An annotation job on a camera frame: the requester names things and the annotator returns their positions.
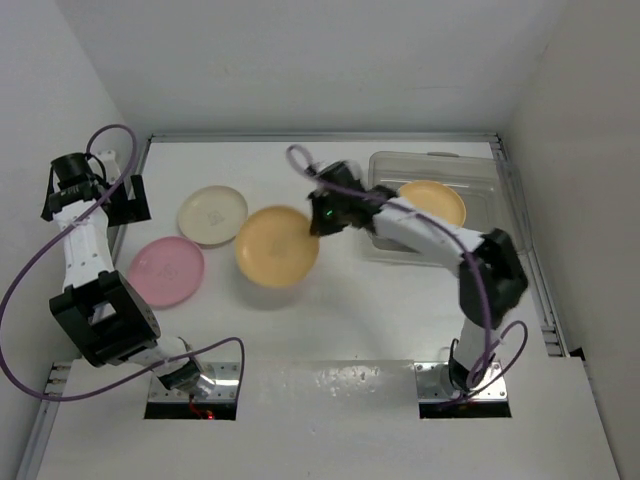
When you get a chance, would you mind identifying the yellow plate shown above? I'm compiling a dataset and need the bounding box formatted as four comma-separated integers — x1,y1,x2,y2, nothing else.
398,180,467,227
235,205,319,288

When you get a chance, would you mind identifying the cream plate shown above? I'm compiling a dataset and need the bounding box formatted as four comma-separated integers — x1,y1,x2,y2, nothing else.
177,185,248,246

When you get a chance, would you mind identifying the pink plate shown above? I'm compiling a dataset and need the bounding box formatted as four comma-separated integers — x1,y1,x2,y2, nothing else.
127,236,205,308

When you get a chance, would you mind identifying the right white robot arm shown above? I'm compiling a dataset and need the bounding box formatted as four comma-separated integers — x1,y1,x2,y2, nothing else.
304,161,529,392

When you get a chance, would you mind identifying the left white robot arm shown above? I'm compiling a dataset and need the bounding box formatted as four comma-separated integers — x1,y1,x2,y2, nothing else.
42,153,202,396

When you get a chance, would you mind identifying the clear plastic bin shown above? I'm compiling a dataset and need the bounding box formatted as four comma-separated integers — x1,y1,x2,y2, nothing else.
368,151,532,255

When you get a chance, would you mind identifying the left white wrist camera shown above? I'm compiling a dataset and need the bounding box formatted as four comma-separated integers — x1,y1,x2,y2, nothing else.
96,149,121,184

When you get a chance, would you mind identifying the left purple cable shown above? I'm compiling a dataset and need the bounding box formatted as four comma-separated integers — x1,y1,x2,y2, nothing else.
0,124,246,402

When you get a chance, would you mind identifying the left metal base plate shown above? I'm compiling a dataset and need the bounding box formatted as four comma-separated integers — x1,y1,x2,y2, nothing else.
147,360,240,404

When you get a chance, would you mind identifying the metal base plate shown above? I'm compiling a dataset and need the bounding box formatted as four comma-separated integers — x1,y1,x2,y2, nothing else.
414,362,508,405
147,360,240,404

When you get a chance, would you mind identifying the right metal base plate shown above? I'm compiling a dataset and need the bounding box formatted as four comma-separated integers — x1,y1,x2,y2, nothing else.
414,362,508,405

